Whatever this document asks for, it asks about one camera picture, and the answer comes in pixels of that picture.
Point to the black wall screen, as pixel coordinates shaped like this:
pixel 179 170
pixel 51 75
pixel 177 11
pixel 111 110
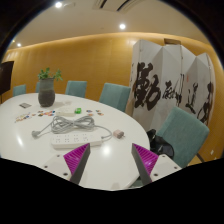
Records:
pixel 6 76

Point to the large teal chair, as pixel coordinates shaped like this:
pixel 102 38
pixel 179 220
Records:
pixel 185 133

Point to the colourful sticker sheet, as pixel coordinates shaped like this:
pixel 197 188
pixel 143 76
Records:
pixel 22 117

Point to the row of colourful badges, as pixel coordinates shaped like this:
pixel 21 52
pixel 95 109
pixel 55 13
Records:
pixel 46 113

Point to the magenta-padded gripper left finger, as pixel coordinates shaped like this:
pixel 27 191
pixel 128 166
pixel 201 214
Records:
pixel 76 159

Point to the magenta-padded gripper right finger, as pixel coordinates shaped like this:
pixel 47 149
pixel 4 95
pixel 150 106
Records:
pixel 146 160

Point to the small green object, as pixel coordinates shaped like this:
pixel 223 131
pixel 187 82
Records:
pixel 78 110

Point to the grey ribbed vase with plant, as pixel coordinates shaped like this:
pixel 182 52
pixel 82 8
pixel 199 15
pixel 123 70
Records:
pixel 46 93

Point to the flat white box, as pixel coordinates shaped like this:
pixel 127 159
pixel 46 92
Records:
pixel 65 111

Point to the group of teal chairs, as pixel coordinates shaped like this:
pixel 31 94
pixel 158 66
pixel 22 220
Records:
pixel 115 96

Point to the grey card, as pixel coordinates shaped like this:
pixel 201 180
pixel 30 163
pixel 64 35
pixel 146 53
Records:
pixel 25 105

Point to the white calligraphy folding screen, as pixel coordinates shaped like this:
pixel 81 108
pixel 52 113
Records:
pixel 166 83

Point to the colourful round badge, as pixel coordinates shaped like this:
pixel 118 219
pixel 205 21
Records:
pixel 97 110
pixel 90 114
pixel 89 111
pixel 100 114

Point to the white power strip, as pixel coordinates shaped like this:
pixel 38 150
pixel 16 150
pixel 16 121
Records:
pixel 75 140

